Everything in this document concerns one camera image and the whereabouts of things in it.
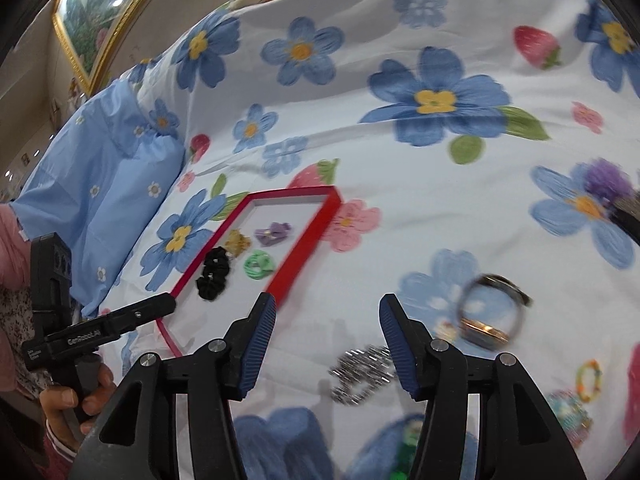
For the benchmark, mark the purple flower hair clip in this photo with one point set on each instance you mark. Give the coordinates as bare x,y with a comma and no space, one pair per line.
607,180

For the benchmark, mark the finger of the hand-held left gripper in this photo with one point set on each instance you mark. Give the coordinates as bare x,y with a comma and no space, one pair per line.
145,310

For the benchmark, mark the gold framed painting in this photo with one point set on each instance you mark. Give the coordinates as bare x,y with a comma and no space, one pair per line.
90,25

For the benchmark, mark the red shallow box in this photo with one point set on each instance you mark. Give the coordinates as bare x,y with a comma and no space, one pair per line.
310,240

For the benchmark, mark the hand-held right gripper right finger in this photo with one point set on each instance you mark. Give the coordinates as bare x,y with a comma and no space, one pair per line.
395,345

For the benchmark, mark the person's pink clothing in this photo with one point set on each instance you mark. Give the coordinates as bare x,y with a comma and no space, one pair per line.
12,260

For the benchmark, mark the bright green small item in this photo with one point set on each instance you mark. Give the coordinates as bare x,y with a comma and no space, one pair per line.
400,472

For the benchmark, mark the light blue pillow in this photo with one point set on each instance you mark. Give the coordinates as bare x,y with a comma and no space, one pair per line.
100,185

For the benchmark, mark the purple bow hair clip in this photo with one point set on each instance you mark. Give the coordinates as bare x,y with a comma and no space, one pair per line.
272,234

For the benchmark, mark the yellow hair claw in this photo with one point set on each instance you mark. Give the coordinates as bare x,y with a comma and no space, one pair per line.
237,243

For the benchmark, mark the black scrunchie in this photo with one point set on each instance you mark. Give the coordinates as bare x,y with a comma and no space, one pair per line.
213,275

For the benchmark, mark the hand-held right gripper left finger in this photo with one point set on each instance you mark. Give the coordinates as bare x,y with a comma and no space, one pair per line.
257,345

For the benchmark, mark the floral bedsheet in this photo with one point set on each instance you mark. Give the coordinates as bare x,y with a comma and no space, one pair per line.
400,160

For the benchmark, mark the person's left hand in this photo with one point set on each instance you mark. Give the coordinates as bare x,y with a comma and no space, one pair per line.
82,400

